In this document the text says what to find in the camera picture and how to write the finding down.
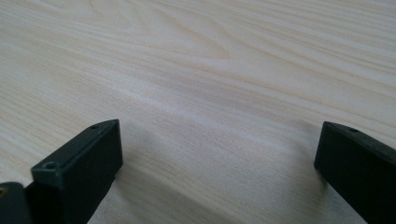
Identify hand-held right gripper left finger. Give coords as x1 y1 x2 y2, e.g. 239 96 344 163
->
25 119 124 224

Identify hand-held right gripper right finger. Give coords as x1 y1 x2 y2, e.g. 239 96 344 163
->
313 120 396 224

